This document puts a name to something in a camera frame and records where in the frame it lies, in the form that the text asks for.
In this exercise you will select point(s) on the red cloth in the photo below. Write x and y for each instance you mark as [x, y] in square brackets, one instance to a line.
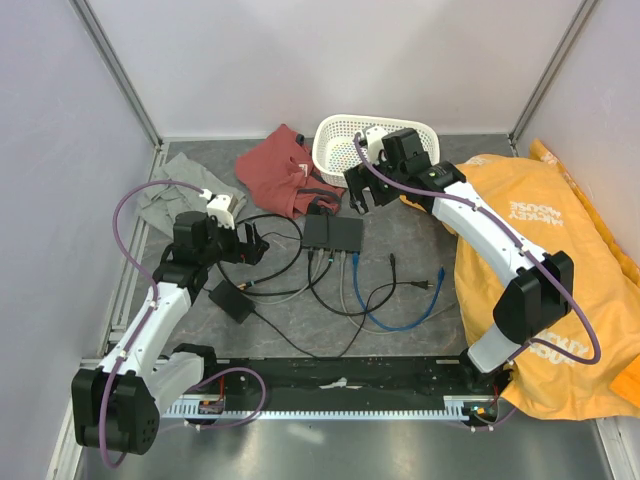
[282, 179]

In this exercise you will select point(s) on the right aluminium frame post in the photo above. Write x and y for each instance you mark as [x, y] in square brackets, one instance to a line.
[571, 34]

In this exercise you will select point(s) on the orange Mickey Mouse blanket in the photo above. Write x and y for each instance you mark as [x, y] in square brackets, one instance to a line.
[572, 370]

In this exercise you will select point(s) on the white plastic basket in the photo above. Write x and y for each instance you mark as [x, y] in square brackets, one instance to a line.
[333, 151]

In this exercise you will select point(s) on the black network switch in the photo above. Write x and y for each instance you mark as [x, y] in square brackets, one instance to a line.
[333, 233]

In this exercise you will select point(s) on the left aluminium frame post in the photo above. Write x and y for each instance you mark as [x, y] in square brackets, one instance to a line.
[100, 39]

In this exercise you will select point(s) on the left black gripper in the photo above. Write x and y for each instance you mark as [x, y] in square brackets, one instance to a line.
[249, 252]

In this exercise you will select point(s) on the white slotted cable duct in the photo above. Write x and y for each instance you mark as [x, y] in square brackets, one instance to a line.
[454, 409]

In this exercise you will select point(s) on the aluminium rail left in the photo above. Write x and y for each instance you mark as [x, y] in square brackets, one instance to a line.
[142, 242]

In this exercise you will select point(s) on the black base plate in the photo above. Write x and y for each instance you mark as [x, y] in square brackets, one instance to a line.
[297, 384]

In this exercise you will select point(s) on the grey cloth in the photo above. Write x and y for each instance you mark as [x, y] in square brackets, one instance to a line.
[160, 204]

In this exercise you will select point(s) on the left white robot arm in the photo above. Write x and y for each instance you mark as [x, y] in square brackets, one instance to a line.
[117, 405]

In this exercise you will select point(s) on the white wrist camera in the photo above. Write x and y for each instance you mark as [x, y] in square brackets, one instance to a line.
[221, 208]
[370, 142]

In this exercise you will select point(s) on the aluminium frame post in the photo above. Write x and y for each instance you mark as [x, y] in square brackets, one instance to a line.
[571, 34]
[100, 39]

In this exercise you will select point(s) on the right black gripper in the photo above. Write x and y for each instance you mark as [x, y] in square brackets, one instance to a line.
[357, 178]

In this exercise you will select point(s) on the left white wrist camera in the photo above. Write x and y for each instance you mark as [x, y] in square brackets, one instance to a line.
[221, 208]

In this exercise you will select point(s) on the black power adapter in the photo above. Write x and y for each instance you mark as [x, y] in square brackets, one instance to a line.
[231, 301]

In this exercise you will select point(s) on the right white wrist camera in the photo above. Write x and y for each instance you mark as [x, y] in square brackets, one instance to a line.
[370, 142]

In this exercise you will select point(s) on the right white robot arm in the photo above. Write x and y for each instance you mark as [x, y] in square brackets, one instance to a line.
[537, 285]

